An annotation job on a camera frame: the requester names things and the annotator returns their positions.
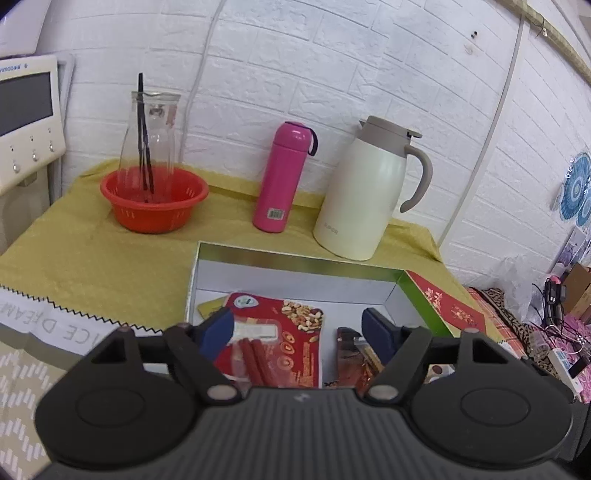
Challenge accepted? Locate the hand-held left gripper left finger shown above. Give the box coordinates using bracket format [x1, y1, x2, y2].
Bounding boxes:
[88, 307, 243, 404]

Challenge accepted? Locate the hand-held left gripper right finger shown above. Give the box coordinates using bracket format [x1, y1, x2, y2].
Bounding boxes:
[361, 307, 509, 401]

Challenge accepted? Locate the small yellow snack packet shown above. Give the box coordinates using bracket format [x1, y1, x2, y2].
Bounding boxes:
[196, 296, 232, 320]

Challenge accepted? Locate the brown snack packet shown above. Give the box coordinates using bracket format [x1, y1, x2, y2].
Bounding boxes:
[325, 327, 386, 388]

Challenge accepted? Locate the clear sausage packet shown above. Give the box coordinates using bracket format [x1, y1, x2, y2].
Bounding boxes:
[228, 320, 282, 386]

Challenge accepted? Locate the cream snack packet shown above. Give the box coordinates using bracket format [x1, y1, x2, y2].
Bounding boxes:
[427, 362, 458, 384]

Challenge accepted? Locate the red nut snack packet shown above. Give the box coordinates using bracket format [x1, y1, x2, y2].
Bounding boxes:
[217, 292, 326, 389]

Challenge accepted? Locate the green cardboard box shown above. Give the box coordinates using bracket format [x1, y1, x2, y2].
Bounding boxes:
[187, 240, 455, 391]

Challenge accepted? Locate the red envelope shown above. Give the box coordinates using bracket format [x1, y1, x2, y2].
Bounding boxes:
[405, 270, 486, 335]

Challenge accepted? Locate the cream thermal jug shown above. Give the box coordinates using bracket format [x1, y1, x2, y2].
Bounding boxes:
[313, 115, 433, 261]

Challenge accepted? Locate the red plaid cloth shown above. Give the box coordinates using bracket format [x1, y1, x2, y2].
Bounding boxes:
[485, 318, 527, 357]

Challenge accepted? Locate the red plastic basket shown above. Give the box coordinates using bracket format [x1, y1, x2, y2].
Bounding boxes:
[100, 166, 209, 234]

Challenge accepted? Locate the leopard print cloth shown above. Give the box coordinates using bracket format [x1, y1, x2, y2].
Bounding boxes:
[471, 286, 555, 374]

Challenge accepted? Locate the yellow cloth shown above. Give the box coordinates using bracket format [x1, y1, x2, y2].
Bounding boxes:
[0, 159, 485, 333]

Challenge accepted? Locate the clear plastic bag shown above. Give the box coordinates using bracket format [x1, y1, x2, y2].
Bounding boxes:
[499, 256, 543, 324]

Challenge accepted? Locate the pink insulated bottle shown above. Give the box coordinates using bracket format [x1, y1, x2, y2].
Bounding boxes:
[252, 121, 319, 234]

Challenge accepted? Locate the black chopstick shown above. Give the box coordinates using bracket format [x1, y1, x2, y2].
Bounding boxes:
[137, 73, 149, 204]
[139, 104, 155, 195]

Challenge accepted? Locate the black power adapter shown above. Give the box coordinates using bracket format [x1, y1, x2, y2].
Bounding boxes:
[542, 276, 566, 315]

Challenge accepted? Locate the patterned tablecloth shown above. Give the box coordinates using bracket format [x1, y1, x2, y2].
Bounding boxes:
[0, 284, 167, 462]

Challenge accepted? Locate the white power strip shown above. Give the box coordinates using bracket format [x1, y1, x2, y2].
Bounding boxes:
[545, 348, 587, 402]

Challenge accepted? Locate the clear glass carafe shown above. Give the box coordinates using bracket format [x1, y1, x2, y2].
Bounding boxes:
[117, 90, 182, 204]

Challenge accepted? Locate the brown cardboard box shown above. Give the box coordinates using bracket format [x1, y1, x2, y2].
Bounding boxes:
[563, 263, 591, 315]

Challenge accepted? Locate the white dispenser with screen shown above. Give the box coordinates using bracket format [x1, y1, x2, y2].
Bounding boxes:
[0, 53, 75, 250]

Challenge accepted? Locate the white water purifier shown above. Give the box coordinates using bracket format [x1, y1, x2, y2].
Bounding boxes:
[0, 0, 49, 58]

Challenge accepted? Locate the white wall pipe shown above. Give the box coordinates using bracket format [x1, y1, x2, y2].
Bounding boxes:
[180, 0, 228, 154]
[438, 17, 527, 246]

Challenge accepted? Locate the blue round wall decoration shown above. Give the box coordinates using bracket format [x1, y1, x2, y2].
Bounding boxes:
[554, 151, 591, 227]

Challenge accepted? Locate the wooden wall strip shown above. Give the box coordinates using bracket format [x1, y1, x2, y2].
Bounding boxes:
[499, 0, 591, 80]

